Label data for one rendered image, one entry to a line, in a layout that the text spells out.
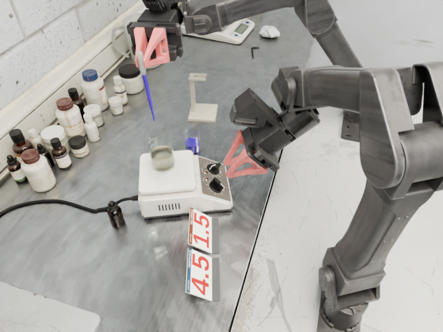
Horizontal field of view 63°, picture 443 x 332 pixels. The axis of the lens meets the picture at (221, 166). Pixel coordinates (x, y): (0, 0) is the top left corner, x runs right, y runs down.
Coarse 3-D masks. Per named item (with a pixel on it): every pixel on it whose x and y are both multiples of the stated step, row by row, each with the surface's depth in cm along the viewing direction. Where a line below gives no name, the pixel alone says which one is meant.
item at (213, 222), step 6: (210, 222) 79; (216, 222) 79; (210, 228) 78; (216, 228) 78; (210, 234) 77; (216, 234) 77; (210, 240) 76; (216, 240) 76; (198, 246) 72; (210, 246) 75; (216, 246) 75; (204, 252) 74; (210, 252) 74; (216, 252) 74
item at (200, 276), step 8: (192, 256) 70; (200, 256) 71; (192, 264) 69; (200, 264) 70; (208, 264) 71; (192, 272) 68; (200, 272) 69; (208, 272) 70; (192, 280) 66; (200, 280) 68; (208, 280) 69; (192, 288) 65; (200, 288) 67; (208, 288) 68; (208, 296) 67
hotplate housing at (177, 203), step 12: (180, 192) 77; (192, 192) 77; (144, 204) 76; (156, 204) 77; (168, 204) 77; (180, 204) 78; (192, 204) 78; (204, 204) 79; (216, 204) 79; (228, 204) 80; (144, 216) 79; (156, 216) 80; (168, 216) 80
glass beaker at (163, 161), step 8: (152, 136) 77; (160, 136) 77; (168, 136) 77; (152, 144) 78; (160, 144) 79; (168, 144) 79; (152, 152) 75; (160, 152) 74; (168, 152) 75; (152, 160) 77; (160, 160) 76; (168, 160) 76; (160, 168) 77; (168, 168) 78
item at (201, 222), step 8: (200, 216) 78; (200, 224) 77; (208, 224) 78; (192, 232) 74; (200, 232) 75; (208, 232) 77; (192, 240) 72; (200, 240) 74; (208, 240) 75; (208, 248) 74
